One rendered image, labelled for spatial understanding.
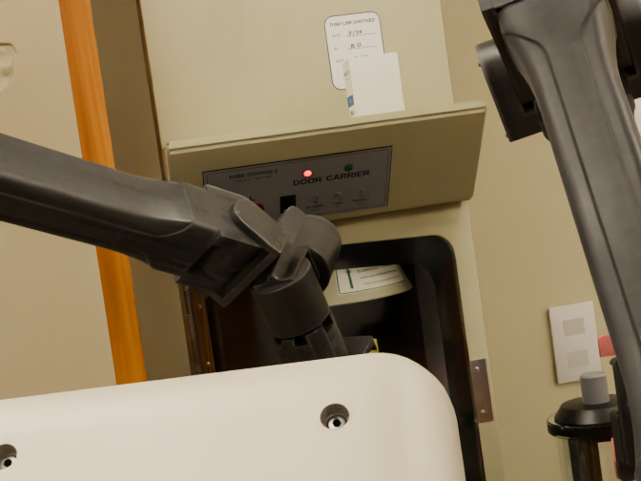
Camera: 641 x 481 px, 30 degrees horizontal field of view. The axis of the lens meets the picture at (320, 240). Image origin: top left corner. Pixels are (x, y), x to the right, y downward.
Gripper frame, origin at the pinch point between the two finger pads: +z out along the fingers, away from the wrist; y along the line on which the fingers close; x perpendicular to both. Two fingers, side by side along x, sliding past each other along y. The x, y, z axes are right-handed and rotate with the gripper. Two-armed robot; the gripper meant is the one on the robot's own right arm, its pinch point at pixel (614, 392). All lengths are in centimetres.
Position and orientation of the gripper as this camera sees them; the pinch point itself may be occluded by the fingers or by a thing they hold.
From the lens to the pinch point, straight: 125.8
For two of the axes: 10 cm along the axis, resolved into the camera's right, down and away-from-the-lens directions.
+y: -1.5, -9.9, -0.6
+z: -1.6, -0.3, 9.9
